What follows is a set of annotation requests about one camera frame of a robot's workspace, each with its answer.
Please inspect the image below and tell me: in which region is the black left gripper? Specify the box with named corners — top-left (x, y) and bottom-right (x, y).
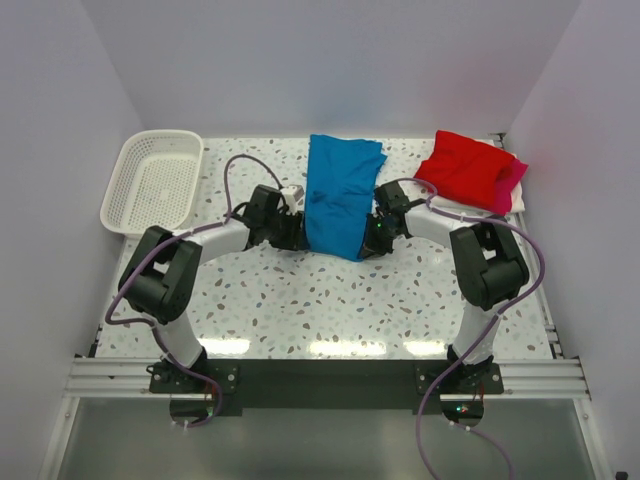
top-left (264, 207), bottom-right (310, 251)

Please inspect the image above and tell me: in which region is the blue t shirt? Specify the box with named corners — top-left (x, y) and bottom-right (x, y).
top-left (304, 134), bottom-right (386, 262)

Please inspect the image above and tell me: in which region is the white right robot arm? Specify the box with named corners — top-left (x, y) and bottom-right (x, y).
top-left (359, 181), bottom-right (530, 393)

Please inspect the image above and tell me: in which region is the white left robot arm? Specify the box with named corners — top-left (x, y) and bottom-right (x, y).
top-left (114, 185), bottom-right (308, 392)

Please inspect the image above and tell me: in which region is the red folded t shirt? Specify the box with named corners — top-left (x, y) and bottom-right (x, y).
top-left (414, 130), bottom-right (516, 210)

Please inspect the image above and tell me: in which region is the white plastic basket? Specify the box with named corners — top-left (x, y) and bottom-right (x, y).
top-left (100, 129), bottom-right (204, 238)

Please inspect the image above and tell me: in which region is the pink folded t shirt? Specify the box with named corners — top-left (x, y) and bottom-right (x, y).
top-left (491, 158), bottom-right (528, 210)

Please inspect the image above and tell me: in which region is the white folded t shirt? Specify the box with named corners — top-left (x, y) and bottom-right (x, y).
top-left (431, 183), bottom-right (526, 216)

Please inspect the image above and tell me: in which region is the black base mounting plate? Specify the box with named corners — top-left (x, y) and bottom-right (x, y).
top-left (146, 359), bottom-right (504, 421)

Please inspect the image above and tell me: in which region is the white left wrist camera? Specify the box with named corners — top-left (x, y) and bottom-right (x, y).
top-left (280, 185), bottom-right (304, 214)

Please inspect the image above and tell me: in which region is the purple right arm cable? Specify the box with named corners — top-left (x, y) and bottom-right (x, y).
top-left (399, 176), bottom-right (547, 480)

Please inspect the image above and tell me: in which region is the aluminium frame rail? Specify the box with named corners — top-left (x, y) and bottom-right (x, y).
top-left (63, 358), bottom-right (590, 400)

